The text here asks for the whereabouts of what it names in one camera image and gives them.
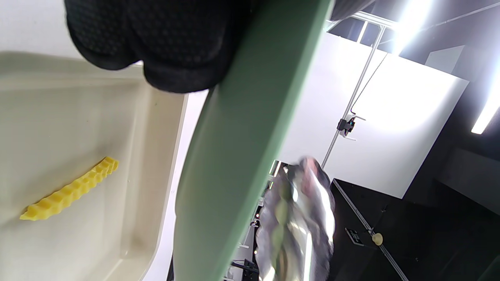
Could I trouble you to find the person's left hand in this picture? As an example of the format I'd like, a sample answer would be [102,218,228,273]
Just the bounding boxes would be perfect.
[64,0,376,93]

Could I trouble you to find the beige baking tray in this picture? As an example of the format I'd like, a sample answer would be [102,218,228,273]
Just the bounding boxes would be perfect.
[0,51,189,281]

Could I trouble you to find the green plate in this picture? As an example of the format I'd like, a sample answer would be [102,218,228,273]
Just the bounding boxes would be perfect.
[173,0,336,281]

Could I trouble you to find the yellow crinkle fry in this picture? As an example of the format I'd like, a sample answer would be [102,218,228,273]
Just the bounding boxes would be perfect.
[20,156,120,222]

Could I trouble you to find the red-handled metal tongs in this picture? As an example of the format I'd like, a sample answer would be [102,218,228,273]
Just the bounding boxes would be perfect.
[256,156,336,281]

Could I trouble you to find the black beam clamp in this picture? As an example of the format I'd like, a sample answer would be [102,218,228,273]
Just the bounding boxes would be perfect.
[337,115,366,141]

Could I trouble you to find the aluminium overhead beam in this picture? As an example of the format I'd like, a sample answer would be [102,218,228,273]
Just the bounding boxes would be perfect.
[322,23,387,169]

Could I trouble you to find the row of ceiling light strips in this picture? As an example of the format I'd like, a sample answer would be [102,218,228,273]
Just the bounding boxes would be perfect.
[393,0,500,135]

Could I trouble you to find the dark overhead beam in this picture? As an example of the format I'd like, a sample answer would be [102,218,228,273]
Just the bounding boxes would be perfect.
[332,179,409,281]

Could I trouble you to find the white partition panel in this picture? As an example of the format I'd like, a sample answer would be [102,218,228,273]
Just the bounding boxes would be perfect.
[279,33,469,199]

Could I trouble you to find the black label tag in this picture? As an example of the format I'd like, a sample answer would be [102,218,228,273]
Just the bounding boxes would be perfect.
[345,228,364,247]

